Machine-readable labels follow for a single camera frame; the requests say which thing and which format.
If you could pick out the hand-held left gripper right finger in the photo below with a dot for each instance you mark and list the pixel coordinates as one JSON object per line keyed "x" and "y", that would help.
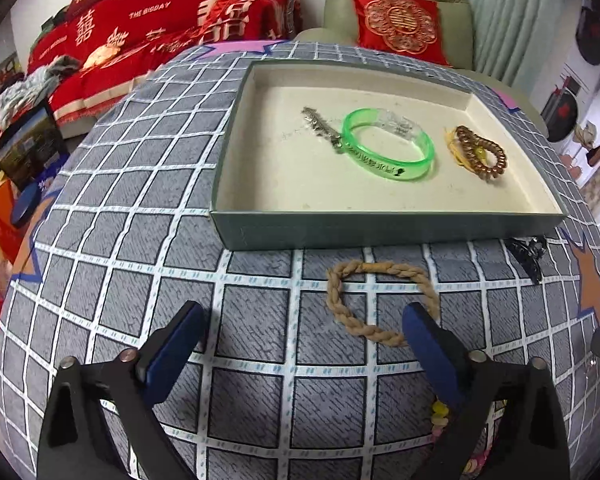
{"x": 430, "y": 350}

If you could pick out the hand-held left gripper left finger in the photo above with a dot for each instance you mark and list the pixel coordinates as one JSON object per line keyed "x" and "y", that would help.
{"x": 172, "y": 350}

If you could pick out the green translucent bangle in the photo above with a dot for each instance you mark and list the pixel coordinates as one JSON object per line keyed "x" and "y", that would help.
{"x": 380, "y": 162}

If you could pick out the shallow grey-green cardboard box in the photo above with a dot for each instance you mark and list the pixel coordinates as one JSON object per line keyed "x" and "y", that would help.
{"x": 290, "y": 185}

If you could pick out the clear plastic bangle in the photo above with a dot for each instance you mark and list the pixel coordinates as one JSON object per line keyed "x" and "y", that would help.
{"x": 405, "y": 125}

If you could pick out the silver rhinestone hair clip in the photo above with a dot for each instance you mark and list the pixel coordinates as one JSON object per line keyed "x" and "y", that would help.
{"x": 322, "y": 127}

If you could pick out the grey checked tablecloth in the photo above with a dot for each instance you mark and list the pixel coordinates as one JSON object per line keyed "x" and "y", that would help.
{"x": 260, "y": 410}

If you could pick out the black hair clip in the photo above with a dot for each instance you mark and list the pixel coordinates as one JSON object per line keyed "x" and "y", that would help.
{"x": 527, "y": 252}

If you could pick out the slipper rack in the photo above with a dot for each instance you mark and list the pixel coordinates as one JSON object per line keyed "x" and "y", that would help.
{"x": 587, "y": 140}

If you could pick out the orange paper bag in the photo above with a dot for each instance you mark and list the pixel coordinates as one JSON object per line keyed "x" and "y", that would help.
{"x": 0, "y": 225}

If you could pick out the white washing machine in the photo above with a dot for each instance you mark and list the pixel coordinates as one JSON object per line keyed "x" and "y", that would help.
{"x": 565, "y": 110}

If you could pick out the dark printed box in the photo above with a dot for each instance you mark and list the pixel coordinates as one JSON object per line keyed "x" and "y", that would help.
{"x": 27, "y": 147}

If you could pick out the pile of grey clothes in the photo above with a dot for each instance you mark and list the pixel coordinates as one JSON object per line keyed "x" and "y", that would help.
{"x": 25, "y": 85}

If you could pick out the white tumble dryer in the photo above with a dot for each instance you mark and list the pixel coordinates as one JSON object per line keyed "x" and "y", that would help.
{"x": 594, "y": 35}

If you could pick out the red embroidered cushion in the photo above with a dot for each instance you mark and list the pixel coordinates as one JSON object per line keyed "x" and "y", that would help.
{"x": 400, "y": 22}

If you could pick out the red printed sofa throw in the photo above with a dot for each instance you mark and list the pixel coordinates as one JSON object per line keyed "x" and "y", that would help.
{"x": 170, "y": 15}

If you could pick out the pale green curtain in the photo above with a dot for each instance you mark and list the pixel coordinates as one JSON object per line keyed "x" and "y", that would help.
{"x": 515, "y": 15}

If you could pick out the green armchair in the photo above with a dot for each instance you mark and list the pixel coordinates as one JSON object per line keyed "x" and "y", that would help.
{"x": 340, "y": 0}

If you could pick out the landscape wall picture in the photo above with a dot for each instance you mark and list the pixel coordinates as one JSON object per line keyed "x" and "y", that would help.
{"x": 0, "y": 75}

